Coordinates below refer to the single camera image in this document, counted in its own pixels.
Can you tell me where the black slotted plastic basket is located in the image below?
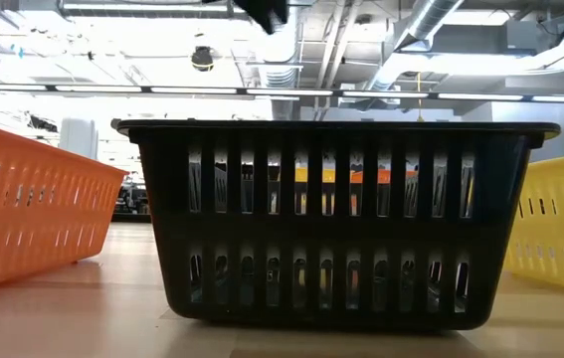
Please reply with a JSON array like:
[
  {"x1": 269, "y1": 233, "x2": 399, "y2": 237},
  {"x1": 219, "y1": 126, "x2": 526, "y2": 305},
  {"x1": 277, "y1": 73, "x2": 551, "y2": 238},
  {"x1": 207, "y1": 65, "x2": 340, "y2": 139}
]
[{"x1": 115, "y1": 118, "x2": 561, "y2": 332}]

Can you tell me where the overhead LED light bar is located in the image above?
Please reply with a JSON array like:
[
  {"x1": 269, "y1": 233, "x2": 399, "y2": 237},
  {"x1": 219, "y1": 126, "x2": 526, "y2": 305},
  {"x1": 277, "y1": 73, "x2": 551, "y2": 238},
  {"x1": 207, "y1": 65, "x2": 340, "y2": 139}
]
[{"x1": 0, "y1": 83, "x2": 564, "y2": 103}]

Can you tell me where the white building pillar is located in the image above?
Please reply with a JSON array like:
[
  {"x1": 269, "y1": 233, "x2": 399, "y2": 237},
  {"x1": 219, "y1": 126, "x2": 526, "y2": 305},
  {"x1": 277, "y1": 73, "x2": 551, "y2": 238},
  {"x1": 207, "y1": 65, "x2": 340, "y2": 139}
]
[{"x1": 60, "y1": 117, "x2": 99, "y2": 160}]

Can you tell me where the black hanging cord reel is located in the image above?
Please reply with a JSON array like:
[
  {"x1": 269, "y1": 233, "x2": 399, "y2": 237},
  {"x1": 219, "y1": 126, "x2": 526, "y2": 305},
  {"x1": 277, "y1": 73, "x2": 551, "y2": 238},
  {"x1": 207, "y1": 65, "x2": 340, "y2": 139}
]
[{"x1": 190, "y1": 45, "x2": 215, "y2": 73}]

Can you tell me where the smooth silver ventilation duct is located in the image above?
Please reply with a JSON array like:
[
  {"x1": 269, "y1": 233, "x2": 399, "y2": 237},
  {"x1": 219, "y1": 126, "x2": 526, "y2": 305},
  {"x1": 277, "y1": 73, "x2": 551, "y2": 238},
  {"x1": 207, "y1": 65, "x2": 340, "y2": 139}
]
[{"x1": 365, "y1": 0, "x2": 465, "y2": 95}]

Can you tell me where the yellow hanging cord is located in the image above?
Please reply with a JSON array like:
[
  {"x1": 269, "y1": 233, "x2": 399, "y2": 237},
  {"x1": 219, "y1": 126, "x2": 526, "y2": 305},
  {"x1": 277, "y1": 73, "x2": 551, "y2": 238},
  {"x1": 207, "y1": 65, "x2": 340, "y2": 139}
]
[{"x1": 414, "y1": 72, "x2": 425, "y2": 124}]

